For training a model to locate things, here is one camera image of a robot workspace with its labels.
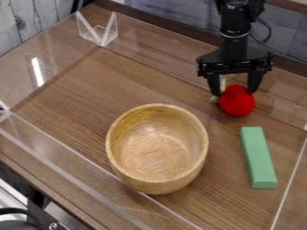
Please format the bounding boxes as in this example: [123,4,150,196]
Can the red felt strawberry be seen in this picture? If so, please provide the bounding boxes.
[210,79,255,117]

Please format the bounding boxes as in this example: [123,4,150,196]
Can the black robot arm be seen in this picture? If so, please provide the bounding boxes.
[195,0,274,97]

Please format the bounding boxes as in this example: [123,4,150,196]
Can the black metal bracket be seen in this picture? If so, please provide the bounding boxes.
[27,200,70,230]

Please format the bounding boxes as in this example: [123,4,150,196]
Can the black cable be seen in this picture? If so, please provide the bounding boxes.
[0,208,30,230]

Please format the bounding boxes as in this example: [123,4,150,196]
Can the green rectangular block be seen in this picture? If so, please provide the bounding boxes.
[241,127,278,189]

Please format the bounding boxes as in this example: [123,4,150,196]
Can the clear acrylic tray enclosure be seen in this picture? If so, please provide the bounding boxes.
[0,9,307,230]

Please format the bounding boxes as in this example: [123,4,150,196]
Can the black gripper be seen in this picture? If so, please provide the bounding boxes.
[197,36,274,96]

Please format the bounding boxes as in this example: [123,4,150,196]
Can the wooden bowl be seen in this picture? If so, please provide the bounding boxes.
[106,103,209,195]

